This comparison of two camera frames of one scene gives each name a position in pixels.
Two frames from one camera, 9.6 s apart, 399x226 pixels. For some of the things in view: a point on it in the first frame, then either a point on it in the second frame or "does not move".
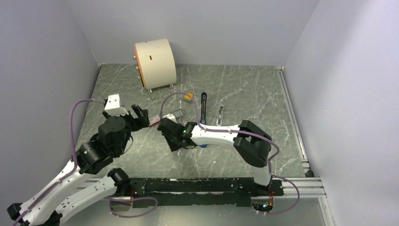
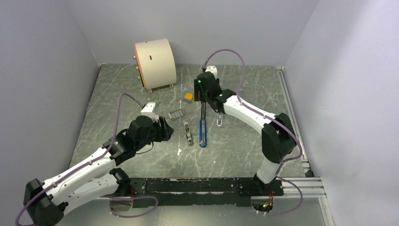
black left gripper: [143, 113] -> [164, 132]
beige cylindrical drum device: [156, 64] does not move
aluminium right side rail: [295, 121] does not move
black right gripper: [173, 147] -> [217, 81]
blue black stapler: [203, 119] does not move
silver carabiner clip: [220, 116] does not move
